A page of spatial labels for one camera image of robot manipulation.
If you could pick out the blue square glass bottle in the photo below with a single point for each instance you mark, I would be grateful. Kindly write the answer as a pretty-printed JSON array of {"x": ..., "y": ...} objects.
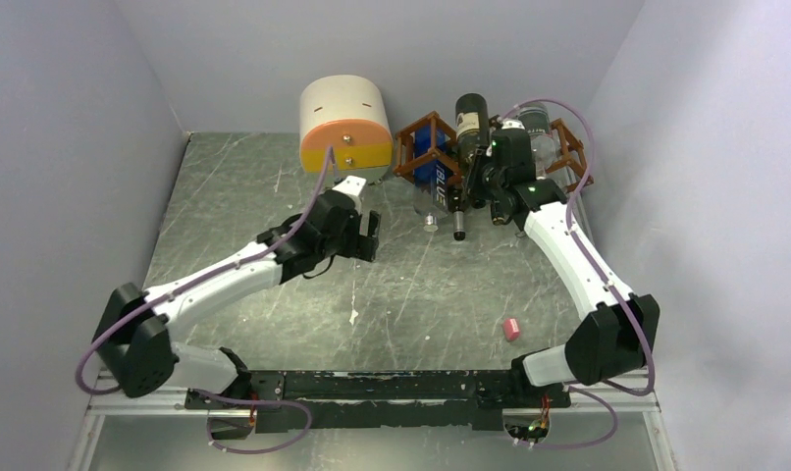
[{"x": 430, "y": 194}]

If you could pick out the pink eraser block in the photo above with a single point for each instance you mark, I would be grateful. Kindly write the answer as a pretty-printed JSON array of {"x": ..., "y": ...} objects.
[{"x": 511, "y": 329}]

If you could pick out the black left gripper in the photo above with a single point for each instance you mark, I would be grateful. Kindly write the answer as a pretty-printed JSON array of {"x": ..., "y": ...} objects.
[{"x": 363, "y": 246}]

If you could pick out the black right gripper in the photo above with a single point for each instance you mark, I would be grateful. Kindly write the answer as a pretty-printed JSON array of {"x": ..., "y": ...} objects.
[{"x": 482, "y": 157}]

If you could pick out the dark labelled wine bottle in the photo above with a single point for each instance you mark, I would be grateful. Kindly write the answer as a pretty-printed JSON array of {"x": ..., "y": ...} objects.
[{"x": 457, "y": 205}]

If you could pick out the clear labelled liquor bottle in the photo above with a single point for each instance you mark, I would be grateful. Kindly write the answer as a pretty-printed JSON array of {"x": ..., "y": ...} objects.
[{"x": 497, "y": 218}]

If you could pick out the clear dark-labelled round bottle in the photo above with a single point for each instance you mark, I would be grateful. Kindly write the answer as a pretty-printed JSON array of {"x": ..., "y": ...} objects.
[{"x": 536, "y": 121}]

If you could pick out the cream orange drawer cabinet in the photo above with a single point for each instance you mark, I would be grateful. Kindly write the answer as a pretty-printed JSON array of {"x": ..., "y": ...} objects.
[{"x": 347, "y": 114}]

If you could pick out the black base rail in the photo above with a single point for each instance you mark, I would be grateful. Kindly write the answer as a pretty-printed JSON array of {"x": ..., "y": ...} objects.
[{"x": 281, "y": 401}]

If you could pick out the brown wooden wine rack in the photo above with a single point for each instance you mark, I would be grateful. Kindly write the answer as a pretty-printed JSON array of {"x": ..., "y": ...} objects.
[{"x": 432, "y": 138}]

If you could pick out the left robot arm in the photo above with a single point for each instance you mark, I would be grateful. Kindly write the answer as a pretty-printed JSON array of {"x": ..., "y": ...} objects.
[{"x": 138, "y": 336}]

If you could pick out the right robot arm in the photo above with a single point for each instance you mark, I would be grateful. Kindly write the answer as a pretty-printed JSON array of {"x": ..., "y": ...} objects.
[{"x": 617, "y": 327}]

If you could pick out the dark green wine bottle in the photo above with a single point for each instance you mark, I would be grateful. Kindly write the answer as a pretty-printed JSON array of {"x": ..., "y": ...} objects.
[{"x": 472, "y": 125}]

